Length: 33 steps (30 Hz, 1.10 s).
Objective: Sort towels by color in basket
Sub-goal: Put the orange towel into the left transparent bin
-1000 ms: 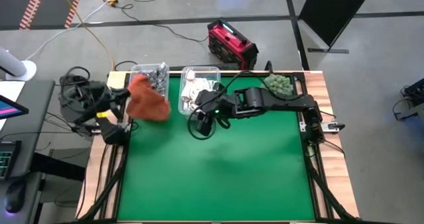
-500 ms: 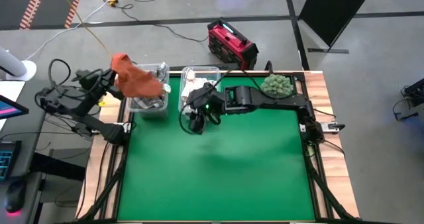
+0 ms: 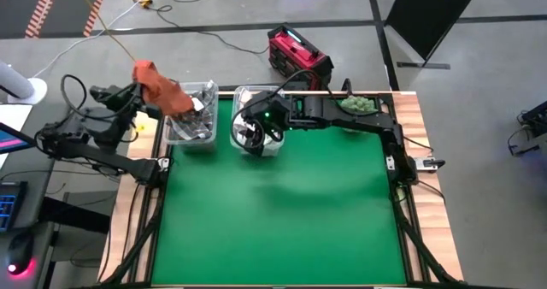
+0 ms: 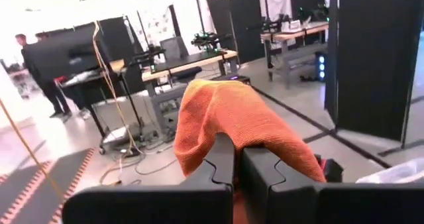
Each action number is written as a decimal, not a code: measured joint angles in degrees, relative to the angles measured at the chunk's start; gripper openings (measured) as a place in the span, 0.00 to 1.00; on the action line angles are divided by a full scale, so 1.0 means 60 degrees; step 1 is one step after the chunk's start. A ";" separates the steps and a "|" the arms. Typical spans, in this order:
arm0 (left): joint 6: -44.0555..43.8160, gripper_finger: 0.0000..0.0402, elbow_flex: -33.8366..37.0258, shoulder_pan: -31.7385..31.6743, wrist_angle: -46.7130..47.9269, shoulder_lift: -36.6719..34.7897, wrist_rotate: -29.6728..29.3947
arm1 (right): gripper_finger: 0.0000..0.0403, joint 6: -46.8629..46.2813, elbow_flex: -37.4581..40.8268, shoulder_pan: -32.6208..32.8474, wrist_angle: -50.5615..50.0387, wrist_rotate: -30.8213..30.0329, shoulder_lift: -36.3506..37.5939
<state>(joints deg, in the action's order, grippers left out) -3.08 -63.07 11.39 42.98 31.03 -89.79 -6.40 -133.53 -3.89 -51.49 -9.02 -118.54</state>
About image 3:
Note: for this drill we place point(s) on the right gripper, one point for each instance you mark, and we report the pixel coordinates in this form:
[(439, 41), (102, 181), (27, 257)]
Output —
[(271, 111)]

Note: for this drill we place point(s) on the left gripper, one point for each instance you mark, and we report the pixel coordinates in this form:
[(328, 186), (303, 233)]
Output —
[(130, 101)]

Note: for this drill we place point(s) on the orange towel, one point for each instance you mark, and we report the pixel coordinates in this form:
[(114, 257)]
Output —
[(162, 92)]

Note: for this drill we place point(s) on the grey plaid towel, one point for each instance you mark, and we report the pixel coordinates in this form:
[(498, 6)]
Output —
[(201, 126)]

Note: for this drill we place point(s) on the clear plastic bin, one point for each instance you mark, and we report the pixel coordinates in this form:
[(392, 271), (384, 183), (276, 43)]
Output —
[(241, 93), (192, 145)]

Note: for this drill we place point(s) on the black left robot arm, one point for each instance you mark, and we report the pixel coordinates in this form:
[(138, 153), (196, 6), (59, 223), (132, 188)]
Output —
[(119, 163)]

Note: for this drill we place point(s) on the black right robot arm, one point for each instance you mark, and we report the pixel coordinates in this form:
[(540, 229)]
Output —
[(363, 118)]

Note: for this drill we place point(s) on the red and black toolbox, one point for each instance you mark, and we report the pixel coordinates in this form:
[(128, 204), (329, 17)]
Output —
[(299, 58)]

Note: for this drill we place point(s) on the green succulent in white pot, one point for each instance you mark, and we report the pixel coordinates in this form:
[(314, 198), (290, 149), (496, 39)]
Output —
[(359, 104)]

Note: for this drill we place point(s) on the black mat with orange stripes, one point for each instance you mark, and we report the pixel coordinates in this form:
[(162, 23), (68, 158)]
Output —
[(72, 7)]

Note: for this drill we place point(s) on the grey desk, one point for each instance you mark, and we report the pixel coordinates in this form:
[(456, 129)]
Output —
[(33, 178)]

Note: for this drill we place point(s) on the white paper sheet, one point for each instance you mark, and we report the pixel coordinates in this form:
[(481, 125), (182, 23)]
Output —
[(15, 113)]

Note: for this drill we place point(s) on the white tower fan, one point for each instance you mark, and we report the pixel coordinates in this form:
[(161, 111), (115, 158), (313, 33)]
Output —
[(17, 84)]

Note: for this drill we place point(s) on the black-framed monitor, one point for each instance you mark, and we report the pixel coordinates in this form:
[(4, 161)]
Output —
[(13, 143)]

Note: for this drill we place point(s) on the metal clamp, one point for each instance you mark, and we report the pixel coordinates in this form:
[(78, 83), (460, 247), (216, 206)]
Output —
[(427, 163)]

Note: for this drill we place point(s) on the backlit keyboard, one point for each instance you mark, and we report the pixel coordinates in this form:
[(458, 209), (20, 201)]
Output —
[(10, 208)]

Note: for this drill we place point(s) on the black computer mouse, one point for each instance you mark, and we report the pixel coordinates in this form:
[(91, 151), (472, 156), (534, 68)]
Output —
[(19, 250)]

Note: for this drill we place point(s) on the black room divider panel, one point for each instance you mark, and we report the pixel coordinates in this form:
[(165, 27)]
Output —
[(427, 11)]

